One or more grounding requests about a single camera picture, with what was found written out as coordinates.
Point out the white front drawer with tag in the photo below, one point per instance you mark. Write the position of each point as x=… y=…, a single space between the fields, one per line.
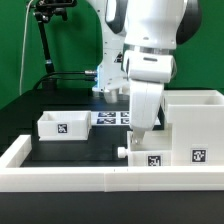
x=154 y=150

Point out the black camera stand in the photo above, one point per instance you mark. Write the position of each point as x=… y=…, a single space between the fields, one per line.
x=44 y=11

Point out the white drawer cabinet box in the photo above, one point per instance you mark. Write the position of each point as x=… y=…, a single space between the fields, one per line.
x=195 y=119

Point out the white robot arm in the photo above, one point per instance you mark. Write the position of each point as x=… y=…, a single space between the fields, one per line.
x=139 y=38

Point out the white workspace border frame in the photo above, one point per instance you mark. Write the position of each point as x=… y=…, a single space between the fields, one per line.
x=15 y=178

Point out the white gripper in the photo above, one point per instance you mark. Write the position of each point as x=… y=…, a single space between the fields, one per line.
x=145 y=100

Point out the white rear drawer with tag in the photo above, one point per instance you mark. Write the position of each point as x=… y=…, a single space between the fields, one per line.
x=64 y=125

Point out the white marker tag plate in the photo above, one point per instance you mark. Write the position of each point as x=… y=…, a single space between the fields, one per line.
x=110 y=118

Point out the white drawer with tag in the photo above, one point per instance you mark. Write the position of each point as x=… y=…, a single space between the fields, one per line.
x=64 y=125
x=154 y=150

